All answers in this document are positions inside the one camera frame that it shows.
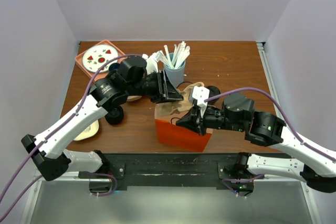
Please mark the cream panda plate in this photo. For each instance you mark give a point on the cream panda plate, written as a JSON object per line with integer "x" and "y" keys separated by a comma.
{"x": 88, "y": 132}

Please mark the watermelon pattern plate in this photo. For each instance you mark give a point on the watermelon pattern plate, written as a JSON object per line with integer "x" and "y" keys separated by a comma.
{"x": 98, "y": 55}

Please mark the cardboard cup carrier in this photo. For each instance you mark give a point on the cardboard cup carrier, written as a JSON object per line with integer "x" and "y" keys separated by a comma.
{"x": 177, "y": 107}

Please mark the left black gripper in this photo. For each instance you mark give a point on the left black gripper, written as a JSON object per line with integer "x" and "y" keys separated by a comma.
{"x": 166, "y": 89}

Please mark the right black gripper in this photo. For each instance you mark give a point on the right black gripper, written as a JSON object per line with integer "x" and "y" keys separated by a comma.
{"x": 194, "y": 120}

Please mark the blue straw holder cup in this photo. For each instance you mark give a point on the blue straw holder cup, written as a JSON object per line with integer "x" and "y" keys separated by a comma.
{"x": 176, "y": 76}

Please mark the dark blue mug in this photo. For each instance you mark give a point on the dark blue mug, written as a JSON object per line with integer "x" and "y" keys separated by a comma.
{"x": 114, "y": 66}

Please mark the white wrapped straws bundle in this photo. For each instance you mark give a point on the white wrapped straws bundle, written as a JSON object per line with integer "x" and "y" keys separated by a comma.
{"x": 180, "y": 53}

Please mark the pink serving tray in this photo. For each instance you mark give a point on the pink serving tray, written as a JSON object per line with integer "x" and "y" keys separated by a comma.
{"x": 78, "y": 59}

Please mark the aluminium frame rail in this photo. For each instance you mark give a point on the aluminium frame rail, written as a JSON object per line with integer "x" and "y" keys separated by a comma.
{"x": 308, "y": 193}

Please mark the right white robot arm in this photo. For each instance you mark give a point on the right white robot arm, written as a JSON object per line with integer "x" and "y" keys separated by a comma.
{"x": 307, "y": 162}

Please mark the stack of black lids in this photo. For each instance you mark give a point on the stack of black lids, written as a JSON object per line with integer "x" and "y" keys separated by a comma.
{"x": 115, "y": 116}

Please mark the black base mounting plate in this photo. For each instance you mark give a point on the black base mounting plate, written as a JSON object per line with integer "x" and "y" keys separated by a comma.
{"x": 176, "y": 169}

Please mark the orange paper bag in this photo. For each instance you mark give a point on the orange paper bag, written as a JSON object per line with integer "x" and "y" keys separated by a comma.
{"x": 170, "y": 134}

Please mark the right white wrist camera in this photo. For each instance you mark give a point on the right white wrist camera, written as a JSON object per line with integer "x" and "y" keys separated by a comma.
{"x": 199, "y": 95}

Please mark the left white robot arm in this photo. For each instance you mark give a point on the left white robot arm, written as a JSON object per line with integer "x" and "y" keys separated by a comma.
{"x": 48, "y": 150}

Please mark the black lid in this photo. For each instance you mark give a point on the black lid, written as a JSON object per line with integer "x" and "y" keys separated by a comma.
{"x": 213, "y": 91}

